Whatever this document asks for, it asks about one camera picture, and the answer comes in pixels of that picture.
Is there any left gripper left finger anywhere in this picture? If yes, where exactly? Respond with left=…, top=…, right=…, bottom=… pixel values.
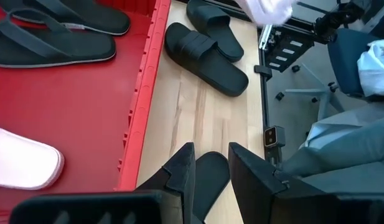
left=135, top=142, right=197, bottom=224

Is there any black table frame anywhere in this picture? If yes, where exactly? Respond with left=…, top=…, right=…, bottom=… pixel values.
left=207, top=0, right=317, bottom=166

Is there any pale cloth bundle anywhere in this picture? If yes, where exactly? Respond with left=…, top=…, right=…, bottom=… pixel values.
left=357, top=39, right=384, bottom=98

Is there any small black table-level camera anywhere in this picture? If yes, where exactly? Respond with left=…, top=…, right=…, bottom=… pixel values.
left=263, top=125, right=286, bottom=149

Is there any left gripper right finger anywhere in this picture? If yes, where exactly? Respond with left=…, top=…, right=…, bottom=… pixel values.
left=228, top=142, right=339, bottom=224

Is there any black flip-flop white stripe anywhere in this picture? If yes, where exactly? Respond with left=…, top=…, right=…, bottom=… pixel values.
left=0, top=7, right=117, bottom=68
left=0, top=0, right=132, bottom=37

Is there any person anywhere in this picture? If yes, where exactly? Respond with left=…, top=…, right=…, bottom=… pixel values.
left=280, top=102, right=384, bottom=195

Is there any blue office chair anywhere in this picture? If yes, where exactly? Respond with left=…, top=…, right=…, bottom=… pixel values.
left=274, top=27, right=384, bottom=121

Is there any white foam slide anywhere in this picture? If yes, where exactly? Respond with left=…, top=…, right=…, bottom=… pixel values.
left=0, top=123, right=65, bottom=191
left=234, top=0, right=296, bottom=26

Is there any red plastic bin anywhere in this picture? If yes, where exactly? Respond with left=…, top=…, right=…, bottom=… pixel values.
left=0, top=0, right=172, bottom=224

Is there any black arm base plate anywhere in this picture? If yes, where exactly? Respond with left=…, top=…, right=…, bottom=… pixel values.
left=260, top=24, right=316, bottom=74

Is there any silver aluminium extrusion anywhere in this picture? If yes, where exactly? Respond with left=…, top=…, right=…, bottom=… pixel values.
left=259, top=24, right=273, bottom=50

